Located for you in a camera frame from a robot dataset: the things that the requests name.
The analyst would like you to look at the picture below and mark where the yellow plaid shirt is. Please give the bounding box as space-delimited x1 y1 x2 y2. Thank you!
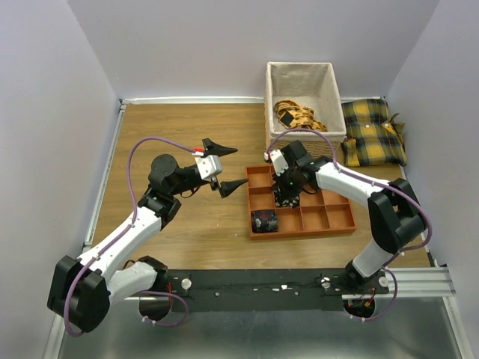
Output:
341 98 407 167

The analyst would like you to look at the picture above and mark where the orange patterned tie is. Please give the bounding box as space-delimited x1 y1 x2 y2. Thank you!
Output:
274 99 327 132

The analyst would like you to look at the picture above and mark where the black floral tie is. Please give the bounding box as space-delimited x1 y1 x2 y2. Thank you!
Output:
272 187 300 209

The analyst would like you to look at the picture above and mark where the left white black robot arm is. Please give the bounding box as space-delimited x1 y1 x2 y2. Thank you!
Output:
47 138 247 337

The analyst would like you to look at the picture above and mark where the orange compartment tray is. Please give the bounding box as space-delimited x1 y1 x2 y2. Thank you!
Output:
245 165 356 241

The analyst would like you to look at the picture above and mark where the aluminium frame rail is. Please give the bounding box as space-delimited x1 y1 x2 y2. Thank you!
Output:
59 267 457 300

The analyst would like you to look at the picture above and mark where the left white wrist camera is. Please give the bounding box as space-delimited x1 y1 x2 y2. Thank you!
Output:
192 148 223 182

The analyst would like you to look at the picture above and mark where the rolled dark floral tie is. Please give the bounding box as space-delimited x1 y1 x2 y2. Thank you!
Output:
251 209 279 233

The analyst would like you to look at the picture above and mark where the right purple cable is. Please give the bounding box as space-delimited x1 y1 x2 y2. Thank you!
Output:
265 129 435 322

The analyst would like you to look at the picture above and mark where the purple cable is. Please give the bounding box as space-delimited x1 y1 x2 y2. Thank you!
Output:
265 129 435 322
63 136 205 337

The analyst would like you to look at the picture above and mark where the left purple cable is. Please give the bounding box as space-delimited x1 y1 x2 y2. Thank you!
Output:
63 136 205 337

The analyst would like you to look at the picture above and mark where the wicker basket with liner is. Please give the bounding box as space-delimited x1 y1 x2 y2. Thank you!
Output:
264 61 346 157

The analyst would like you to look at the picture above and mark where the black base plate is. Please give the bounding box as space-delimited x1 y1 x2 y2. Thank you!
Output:
168 269 392 313

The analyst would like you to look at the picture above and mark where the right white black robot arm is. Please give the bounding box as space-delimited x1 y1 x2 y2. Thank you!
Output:
264 141 430 293

